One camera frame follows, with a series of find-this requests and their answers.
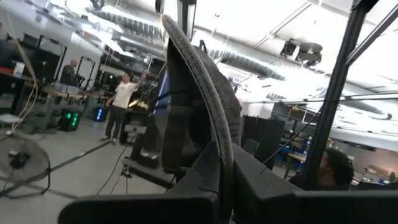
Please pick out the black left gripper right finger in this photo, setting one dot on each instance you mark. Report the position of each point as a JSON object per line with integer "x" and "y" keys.
{"x": 280, "y": 205}

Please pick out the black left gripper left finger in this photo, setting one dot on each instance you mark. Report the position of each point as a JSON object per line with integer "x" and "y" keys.
{"x": 155, "y": 208}

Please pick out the black baseball cap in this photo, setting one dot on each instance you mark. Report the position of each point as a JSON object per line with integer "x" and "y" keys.
{"x": 186, "y": 93}

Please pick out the person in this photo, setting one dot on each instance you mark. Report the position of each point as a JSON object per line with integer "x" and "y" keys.
{"x": 69, "y": 73}
{"x": 332, "y": 171}
{"x": 121, "y": 105}

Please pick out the black partition panel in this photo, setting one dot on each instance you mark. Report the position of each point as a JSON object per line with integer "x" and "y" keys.
{"x": 264, "y": 140}

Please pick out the computer with blue lights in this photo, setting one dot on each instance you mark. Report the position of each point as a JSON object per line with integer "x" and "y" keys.
{"x": 99, "y": 113}

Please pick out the computer with green lights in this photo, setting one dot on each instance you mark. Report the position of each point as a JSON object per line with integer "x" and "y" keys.
{"x": 70, "y": 119}

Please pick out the black floor fan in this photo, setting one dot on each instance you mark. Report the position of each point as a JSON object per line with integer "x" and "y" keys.
{"x": 21, "y": 161}

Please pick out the black aluminium table frame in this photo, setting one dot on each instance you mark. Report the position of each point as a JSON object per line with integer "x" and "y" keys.
{"x": 334, "y": 93}

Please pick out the silver ventilation duct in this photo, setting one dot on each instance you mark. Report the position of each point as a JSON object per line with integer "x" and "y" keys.
{"x": 245, "y": 63}

